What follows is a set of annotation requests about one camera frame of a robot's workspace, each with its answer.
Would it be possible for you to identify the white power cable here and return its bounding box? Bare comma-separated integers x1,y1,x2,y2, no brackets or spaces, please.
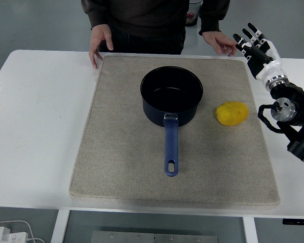
0,220,45,243

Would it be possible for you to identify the blue pot with handle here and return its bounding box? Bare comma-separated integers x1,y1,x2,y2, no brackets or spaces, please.
140,66,204,177

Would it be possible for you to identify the yellow potato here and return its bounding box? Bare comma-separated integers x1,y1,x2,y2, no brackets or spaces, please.
215,101,249,127

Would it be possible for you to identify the small black waste bin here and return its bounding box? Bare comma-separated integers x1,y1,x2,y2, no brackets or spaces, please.
185,0,202,27

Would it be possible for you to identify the white power strip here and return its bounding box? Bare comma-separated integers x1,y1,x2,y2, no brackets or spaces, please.
0,226,29,243

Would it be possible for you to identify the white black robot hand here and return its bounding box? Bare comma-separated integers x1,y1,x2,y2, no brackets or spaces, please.
232,23,287,82

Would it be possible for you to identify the person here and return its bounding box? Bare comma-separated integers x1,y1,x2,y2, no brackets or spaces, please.
81,0,231,56

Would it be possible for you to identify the person's left hand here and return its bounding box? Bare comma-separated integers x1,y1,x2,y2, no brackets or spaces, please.
202,30,239,57

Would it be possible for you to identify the beige fabric mat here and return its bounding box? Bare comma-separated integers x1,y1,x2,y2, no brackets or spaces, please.
69,55,281,207

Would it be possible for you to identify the person's right hand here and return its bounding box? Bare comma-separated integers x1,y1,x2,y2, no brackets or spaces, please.
88,24,115,70

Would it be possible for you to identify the black table control panel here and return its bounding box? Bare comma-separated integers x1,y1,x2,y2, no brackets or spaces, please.
282,218,304,226

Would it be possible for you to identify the white table leg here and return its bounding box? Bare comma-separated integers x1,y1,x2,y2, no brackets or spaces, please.
242,216,259,243
50,209,70,243

